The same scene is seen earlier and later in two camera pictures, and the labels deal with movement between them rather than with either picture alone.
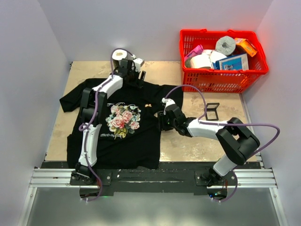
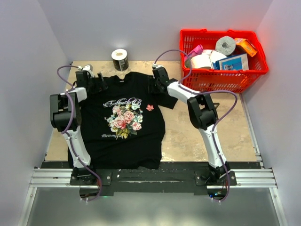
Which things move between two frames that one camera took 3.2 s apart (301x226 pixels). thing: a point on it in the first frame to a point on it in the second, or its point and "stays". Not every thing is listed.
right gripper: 162,116 to 153,90
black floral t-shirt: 131,139 stays
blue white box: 237,62 stays
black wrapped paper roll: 117,55 stays
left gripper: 138,83 to 99,86
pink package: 197,51 stays
